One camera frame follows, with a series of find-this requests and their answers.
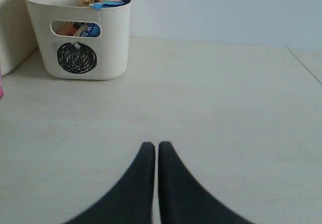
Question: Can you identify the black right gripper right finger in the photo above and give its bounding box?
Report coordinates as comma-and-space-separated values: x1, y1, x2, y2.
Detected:
158, 141, 251, 223

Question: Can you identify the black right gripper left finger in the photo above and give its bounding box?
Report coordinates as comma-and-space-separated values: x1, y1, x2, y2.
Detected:
67, 142, 155, 223

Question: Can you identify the pink Lay's chips can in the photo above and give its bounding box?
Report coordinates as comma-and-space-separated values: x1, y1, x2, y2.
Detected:
0, 75, 4, 99

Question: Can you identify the blue snack bag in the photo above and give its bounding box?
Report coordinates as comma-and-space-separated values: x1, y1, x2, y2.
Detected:
80, 0, 132, 37

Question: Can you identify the orange snack bag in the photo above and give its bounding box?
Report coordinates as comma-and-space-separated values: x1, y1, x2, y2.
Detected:
57, 0, 104, 37

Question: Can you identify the cream bin circle mark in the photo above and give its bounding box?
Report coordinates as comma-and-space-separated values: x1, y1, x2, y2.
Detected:
23, 0, 135, 81

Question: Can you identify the cream bin square mark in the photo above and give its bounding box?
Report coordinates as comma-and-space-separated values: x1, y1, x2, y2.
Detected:
1, 0, 38, 76

